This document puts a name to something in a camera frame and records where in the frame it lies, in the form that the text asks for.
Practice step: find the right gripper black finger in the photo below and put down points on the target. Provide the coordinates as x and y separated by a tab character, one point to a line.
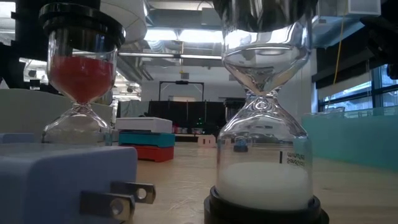
384	40

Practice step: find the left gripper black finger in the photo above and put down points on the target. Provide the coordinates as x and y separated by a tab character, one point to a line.
29	31
18	73

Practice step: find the red sand hourglass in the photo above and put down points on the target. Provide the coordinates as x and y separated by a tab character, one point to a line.
81	77

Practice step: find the blue wall charger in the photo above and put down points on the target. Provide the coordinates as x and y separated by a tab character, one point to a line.
17	138

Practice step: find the white box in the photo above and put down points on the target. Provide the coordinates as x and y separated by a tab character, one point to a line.
143	124

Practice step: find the teal box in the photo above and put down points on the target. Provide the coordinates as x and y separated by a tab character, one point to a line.
146	139

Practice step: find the red box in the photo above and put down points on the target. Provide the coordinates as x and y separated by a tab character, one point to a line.
152	153

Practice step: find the pink wall charger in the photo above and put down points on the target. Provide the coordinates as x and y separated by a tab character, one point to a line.
206	141

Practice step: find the white ceiling unit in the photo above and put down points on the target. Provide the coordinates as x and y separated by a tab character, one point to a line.
363	7

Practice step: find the grey plastic bin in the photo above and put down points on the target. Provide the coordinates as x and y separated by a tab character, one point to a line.
25	115

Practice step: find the green translucent tray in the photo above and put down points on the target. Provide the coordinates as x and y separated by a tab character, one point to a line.
351	140

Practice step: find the white power adapter plug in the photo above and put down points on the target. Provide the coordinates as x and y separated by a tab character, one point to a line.
62	174

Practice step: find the grey cloth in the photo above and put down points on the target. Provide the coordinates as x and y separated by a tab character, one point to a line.
133	107

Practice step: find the black cabinet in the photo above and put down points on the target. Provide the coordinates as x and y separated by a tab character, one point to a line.
233	107

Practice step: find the black curtain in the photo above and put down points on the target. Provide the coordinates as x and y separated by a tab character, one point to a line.
186	112

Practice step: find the white sand hourglass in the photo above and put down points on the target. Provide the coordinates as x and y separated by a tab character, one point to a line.
264	186

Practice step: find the black gantry frame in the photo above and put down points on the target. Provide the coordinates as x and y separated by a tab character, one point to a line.
182	82

